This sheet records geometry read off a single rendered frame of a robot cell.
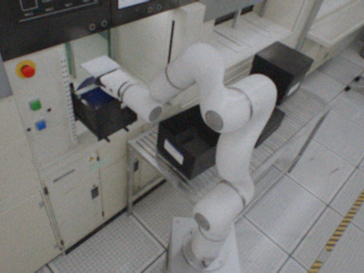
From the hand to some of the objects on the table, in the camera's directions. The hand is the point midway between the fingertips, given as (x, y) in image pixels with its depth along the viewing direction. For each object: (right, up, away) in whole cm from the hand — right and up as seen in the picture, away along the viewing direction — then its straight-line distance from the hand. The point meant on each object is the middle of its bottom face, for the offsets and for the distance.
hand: (101, 70), depth 123 cm
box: (+93, +8, +93) cm, 132 cm away
